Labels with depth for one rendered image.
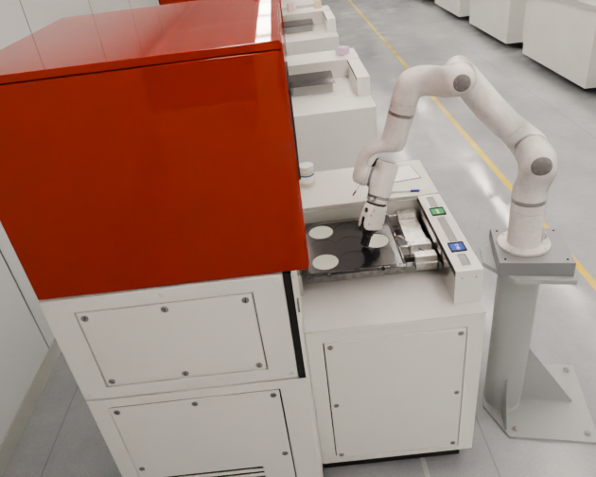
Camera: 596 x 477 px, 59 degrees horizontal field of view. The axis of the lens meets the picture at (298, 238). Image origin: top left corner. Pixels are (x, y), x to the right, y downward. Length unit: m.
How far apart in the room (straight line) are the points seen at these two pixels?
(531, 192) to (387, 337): 0.71
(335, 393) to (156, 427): 0.65
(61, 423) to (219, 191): 1.98
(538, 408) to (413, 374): 0.85
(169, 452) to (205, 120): 1.19
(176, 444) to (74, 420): 1.15
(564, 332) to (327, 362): 1.58
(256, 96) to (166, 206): 0.36
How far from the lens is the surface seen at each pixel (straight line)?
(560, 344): 3.07
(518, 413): 2.69
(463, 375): 2.10
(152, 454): 2.00
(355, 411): 2.13
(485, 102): 1.88
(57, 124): 1.31
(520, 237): 2.09
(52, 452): 2.93
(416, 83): 1.84
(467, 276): 1.86
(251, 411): 1.79
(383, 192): 1.97
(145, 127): 1.25
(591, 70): 6.51
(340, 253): 2.04
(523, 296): 2.23
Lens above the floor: 2.05
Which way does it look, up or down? 32 degrees down
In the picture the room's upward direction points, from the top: 8 degrees counter-clockwise
